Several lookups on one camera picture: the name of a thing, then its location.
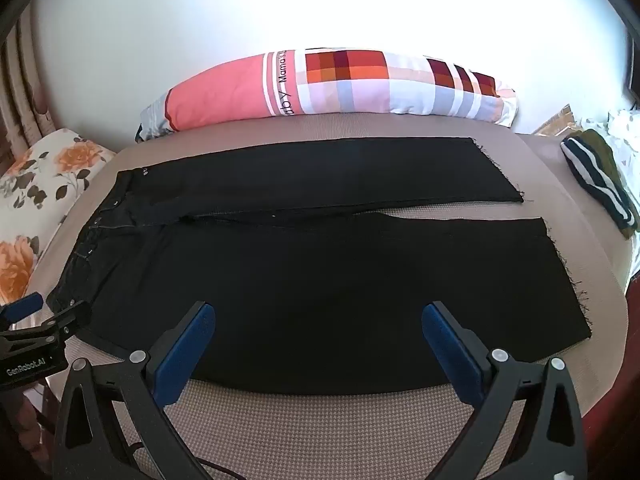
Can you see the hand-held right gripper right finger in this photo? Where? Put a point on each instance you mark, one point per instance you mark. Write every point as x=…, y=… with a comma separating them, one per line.
x=450, y=355

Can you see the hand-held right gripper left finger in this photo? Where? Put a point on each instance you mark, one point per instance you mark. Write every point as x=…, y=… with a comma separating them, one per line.
x=185, y=350

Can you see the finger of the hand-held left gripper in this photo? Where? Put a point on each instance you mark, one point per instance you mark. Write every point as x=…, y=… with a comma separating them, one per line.
x=22, y=306
x=72, y=316

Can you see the black pants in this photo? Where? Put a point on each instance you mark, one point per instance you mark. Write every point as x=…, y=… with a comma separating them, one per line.
x=300, y=285

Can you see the floral pillow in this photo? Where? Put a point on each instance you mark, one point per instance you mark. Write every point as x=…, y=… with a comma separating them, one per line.
x=45, y=185

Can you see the beige bed mat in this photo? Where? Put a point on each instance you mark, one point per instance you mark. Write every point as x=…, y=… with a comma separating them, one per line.
x=310, y=430

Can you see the beige curtain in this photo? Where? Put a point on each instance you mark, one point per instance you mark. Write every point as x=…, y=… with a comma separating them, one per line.
x=22, y=90

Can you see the olive navy striped garment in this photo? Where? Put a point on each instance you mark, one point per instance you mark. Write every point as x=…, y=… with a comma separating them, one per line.
x=600, y=180

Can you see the brown patterned board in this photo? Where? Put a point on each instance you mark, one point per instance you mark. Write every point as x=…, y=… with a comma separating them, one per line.
x=552, y=121

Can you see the white crumpled cloth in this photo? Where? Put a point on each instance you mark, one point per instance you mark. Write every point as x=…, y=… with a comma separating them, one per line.
x=625, y=127

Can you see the pink striped blanket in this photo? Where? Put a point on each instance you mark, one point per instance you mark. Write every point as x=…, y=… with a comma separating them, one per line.
x=320, y=85

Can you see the red-brown wooden bed frame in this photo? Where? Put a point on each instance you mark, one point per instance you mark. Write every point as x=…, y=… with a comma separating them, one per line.
x=617, y=390

